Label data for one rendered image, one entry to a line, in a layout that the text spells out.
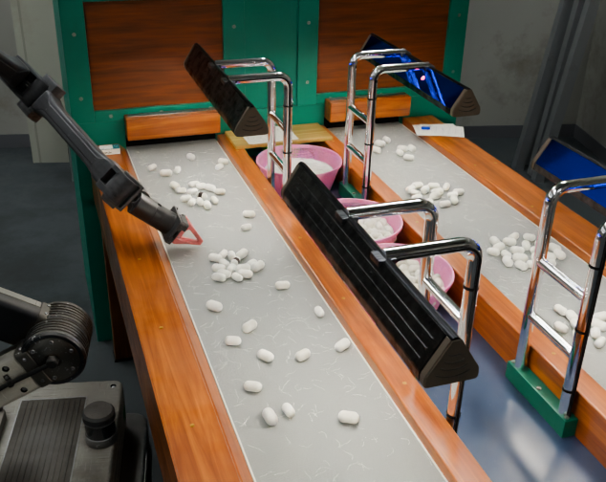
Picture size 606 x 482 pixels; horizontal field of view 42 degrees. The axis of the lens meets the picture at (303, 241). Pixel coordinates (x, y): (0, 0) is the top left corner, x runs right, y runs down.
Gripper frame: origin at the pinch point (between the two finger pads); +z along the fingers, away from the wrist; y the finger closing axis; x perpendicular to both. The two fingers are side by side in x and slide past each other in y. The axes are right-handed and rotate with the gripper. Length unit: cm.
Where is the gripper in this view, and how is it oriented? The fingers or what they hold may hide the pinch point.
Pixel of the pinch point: (199, 241)
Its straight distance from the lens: 200.0
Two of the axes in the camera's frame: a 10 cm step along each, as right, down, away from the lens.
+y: -3.0, -4.3, 8.5
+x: -6.2, 7.7, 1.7
